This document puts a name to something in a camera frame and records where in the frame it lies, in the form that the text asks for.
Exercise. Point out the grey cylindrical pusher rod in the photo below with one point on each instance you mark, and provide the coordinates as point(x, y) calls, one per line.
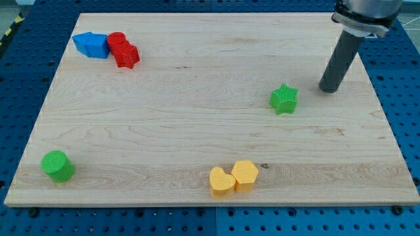
point(340, 61)

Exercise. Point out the green star block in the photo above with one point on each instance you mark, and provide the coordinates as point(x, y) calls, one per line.
point(284, 99)

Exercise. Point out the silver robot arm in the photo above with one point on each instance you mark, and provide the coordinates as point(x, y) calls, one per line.
point(359, 19)

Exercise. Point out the yellow heart block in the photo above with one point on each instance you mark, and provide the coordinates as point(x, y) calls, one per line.
point(221, 184)

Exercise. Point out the red star block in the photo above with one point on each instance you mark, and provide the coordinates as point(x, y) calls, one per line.
point(126, 55)

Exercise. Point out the wooden board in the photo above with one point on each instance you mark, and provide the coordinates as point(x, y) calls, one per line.
point(198, 99)

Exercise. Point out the yellow hexagon block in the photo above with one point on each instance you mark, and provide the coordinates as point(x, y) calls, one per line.
point(245, 174)

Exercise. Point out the red cylinder block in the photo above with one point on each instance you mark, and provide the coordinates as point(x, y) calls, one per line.
point(115, 41)

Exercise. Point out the blue pentagon block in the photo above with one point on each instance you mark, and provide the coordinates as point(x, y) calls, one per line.
point(92, 45)

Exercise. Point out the green cylinder block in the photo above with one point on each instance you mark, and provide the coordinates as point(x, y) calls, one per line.
point(56, 165)

